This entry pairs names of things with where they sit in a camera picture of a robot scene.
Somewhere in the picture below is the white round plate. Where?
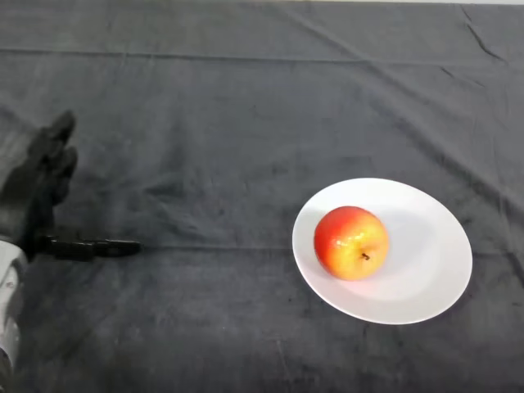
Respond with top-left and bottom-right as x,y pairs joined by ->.
291,177 -> 474,326

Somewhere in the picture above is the black cloth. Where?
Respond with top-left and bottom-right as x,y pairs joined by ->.
0,0 -> 524,393

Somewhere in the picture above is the red yellow apple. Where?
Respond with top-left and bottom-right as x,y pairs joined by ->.
314,206 -> 390,282

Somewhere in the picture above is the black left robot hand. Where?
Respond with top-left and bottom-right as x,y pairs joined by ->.
0,109 -> 142,263

